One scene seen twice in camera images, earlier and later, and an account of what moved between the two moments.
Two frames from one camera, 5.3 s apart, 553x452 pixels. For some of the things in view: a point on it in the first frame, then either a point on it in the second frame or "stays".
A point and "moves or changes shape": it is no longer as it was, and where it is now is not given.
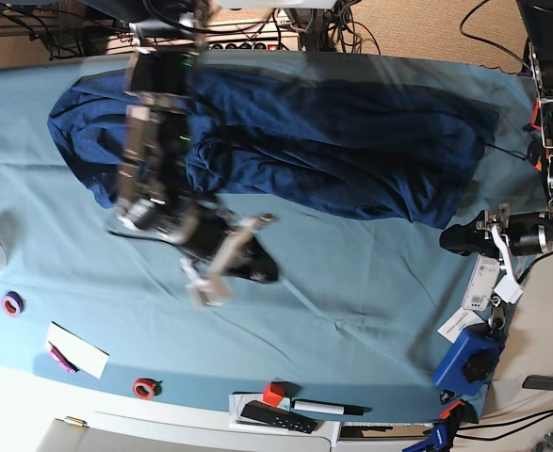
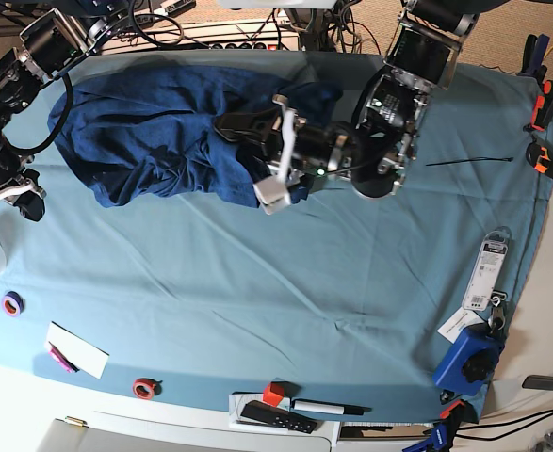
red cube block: x=273 y=394 stays
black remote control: x=273 y=414 stays
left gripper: x=203 y=229 → x=6 y=167
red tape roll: x=145 y=388 stays
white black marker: x=330 y=408 stays
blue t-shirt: x=320 y=140 moves or changes shape
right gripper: x=529 y=234 → x=313 y=144
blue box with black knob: x=471 y=362 stays
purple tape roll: x=12 y=303 stays
